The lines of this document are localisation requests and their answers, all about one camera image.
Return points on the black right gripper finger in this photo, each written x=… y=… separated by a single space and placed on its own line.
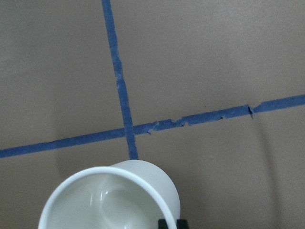
x=182 y=224

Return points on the white smiley face cup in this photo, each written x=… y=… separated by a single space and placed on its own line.
x=132 y=194

